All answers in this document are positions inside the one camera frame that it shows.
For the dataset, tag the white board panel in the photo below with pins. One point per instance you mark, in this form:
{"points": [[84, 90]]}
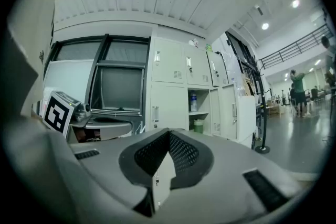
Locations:
{"points": [[68, 81]]}

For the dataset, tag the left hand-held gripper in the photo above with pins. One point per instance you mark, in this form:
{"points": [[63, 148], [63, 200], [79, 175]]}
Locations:
{"points": [[56, 114]]}

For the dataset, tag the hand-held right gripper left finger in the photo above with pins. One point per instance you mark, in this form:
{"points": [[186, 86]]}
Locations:
{"points": [[99, 178]]}

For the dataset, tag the white locker cabinets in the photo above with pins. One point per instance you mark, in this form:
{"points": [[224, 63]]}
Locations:
{"points": [[166, 60]]}

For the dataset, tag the green round container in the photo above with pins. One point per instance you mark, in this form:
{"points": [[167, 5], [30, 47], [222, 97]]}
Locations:
{"points": [[199, 126]]}

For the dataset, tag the small green object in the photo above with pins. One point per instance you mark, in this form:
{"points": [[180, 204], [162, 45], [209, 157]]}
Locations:
{"points": [[208, 47]]}

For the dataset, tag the black window frame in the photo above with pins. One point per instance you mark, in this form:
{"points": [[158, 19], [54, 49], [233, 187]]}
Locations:
{"points": [[123, 63]]}

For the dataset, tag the plastic bottle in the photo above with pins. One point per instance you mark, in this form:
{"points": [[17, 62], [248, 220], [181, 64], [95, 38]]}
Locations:
{"points": [[193, 101]]}

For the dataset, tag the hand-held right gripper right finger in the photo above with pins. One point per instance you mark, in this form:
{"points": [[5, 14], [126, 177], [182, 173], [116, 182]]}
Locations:
{"points": [[223, 178]]}

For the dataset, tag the black metal railing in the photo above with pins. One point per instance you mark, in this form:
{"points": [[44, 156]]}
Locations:
{"points": [[296, 47]]}

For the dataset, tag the small white object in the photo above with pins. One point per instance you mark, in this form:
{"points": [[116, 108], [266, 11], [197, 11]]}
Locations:
{"points": [[194, 41]]}

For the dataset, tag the black framed glass partition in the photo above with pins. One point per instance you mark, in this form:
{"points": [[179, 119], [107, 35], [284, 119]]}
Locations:
{"points": [[244, 60]]}

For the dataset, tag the round ceiling light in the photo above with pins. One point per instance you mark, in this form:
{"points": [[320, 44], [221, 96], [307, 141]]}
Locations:
{"points": [[265, 25], [295, 3]]}

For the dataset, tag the person's beige t-shirt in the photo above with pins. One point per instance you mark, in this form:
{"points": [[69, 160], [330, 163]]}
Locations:
{"points": [[31, 8]]}

